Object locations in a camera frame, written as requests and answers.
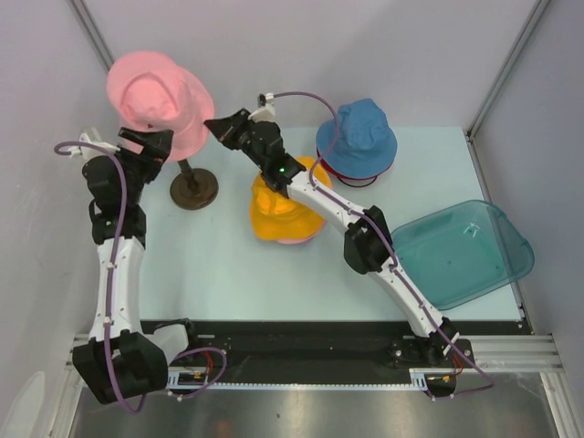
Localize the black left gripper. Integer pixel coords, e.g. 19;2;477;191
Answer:
109;128;172;205

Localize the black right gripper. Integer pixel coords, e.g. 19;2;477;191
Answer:
206;109;267;172

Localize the red bucket hat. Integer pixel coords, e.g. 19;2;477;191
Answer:
317;151;397;181

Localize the yellow hat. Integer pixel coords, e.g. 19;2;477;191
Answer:
249;173;326;241

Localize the pink bucket hat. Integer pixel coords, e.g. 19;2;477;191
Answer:
276;221;327;245

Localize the blue hat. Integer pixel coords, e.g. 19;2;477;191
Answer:
316;98;398;158

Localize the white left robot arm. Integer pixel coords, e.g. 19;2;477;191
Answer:
72;128;202;404

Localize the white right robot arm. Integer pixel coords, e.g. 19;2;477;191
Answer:
203;109;460;366

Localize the brown wooden stand base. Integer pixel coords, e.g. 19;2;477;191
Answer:
170;160;219;211

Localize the teal plastic basket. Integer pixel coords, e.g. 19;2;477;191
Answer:
391;200;535;311

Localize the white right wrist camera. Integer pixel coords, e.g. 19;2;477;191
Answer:
248;93;276;122

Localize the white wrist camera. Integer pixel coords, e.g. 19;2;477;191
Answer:
248;93;276;122
78;127;120;162

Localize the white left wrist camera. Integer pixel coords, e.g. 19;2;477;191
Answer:
78;127;120;162

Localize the black wire hat stand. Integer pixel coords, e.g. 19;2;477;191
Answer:
337;176;378;188

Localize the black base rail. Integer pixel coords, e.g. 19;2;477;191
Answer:
150;320;533;389

